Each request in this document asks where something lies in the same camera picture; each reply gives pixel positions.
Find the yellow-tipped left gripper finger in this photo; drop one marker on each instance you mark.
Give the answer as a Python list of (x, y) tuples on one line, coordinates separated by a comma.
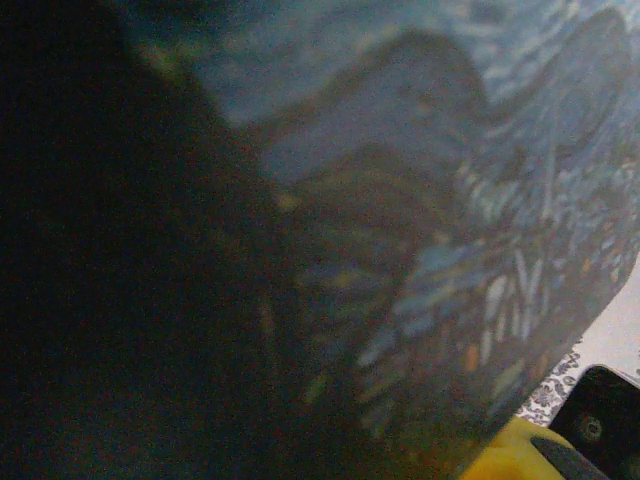
[(500, 460)]

